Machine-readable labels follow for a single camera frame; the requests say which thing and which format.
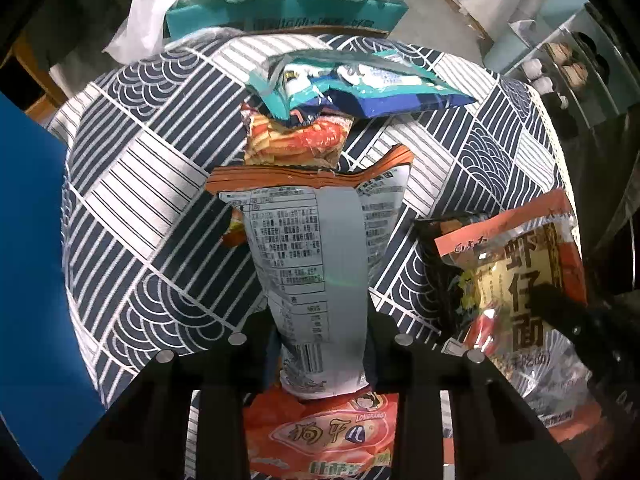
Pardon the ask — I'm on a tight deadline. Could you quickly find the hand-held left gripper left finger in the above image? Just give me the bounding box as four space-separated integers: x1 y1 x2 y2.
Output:
60 310 284 480

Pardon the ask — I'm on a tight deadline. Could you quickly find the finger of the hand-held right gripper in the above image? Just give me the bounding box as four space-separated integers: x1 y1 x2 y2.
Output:
529 284 597 347

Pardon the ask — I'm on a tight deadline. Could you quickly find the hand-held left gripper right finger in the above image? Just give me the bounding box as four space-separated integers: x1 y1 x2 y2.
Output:
365 287 571 480

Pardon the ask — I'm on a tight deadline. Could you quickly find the clear red noodle packet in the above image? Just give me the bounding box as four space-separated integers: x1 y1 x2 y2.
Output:
434 187 607 442

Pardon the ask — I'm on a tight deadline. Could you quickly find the red cartoon snack packet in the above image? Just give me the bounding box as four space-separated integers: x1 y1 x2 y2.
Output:
242 390 409 480

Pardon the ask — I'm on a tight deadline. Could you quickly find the silver-backed snack packet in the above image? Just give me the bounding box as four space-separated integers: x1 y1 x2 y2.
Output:
205 144 416 402

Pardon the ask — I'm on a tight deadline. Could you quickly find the dark snack packet yellow print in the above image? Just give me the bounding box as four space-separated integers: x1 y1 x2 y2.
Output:
415 212 482 342

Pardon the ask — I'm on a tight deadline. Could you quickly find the orange striped snack packet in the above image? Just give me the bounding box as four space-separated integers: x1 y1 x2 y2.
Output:
240 102 357 172

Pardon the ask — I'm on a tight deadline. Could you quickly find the blue cardboard box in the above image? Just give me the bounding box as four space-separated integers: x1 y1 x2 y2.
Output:
0 92 109 442

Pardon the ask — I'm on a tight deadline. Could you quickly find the teal blue snack packet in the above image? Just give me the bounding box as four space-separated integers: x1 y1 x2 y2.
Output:
247 47 479 122

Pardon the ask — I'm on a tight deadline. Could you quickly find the navy white patterned tablecloth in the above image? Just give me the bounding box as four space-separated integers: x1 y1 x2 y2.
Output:
45 32 601 480

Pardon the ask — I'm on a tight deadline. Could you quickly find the pale blue shoe rack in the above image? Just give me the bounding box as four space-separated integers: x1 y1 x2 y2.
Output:
485 2 640 127

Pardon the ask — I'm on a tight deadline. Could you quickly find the black shoe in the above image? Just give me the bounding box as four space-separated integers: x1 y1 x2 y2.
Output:
575 32 609 72

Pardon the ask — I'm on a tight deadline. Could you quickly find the teal cardboard box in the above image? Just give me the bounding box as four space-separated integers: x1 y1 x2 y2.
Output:
165 0 409 39

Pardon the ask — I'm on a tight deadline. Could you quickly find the wooden wardrobe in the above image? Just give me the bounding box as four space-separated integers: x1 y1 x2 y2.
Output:
10 30 69 112

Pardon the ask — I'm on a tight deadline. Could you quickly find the white plastic bag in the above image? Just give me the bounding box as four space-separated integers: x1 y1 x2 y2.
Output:
102 0 237 67

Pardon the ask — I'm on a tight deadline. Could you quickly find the black hanging coat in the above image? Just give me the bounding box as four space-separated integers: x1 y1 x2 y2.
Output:
30 0 147 69

